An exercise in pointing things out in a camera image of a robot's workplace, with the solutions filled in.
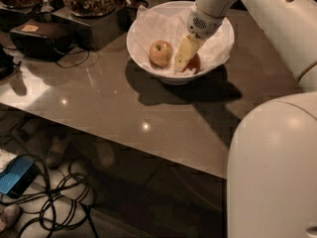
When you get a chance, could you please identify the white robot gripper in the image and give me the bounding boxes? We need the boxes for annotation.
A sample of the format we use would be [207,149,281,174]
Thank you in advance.
[174,5,223,71]

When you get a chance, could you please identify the red apple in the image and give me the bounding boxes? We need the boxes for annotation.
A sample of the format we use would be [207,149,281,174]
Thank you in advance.
[182,54,201,74]

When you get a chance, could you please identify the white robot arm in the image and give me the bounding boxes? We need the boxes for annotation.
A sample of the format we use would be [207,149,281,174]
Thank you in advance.
[175,0,317,238]

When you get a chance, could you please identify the yellow-green apple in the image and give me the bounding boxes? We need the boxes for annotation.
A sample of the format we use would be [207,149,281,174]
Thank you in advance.
[150,40,173,67]

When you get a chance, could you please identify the white ceramic bowl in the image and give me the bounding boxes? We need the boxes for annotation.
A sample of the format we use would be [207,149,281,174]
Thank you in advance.
[126,0,235,86]

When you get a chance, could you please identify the white paper liner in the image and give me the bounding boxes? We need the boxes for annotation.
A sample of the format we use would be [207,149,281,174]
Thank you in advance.
[131,3,232,78]

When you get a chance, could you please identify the black cup with scoop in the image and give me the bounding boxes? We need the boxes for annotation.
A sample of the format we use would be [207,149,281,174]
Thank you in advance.
[116,0,149,31]

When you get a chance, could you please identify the metal stand box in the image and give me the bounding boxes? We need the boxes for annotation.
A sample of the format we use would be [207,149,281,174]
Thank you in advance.
[53,8,128,51]

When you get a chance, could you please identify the metal scoop with cup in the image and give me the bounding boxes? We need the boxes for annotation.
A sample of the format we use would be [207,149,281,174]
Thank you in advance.
[34,0,54,23]

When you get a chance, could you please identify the black device with label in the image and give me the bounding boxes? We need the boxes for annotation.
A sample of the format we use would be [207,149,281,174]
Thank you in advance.
[9,20,74,61]

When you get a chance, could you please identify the black object left edge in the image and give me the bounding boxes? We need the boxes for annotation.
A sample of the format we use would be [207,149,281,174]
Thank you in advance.
[0,46,14,79]

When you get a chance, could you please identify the blue foot pedal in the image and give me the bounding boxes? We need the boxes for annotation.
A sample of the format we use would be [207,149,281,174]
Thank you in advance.
[0,157,40,198]

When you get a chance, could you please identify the black table cable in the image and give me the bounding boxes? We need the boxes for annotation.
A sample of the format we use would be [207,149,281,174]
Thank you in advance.
[53,47,91,69]

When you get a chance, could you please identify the black floor cables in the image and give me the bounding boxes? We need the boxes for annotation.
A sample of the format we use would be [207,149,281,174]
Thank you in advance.
[0,154,100,238]

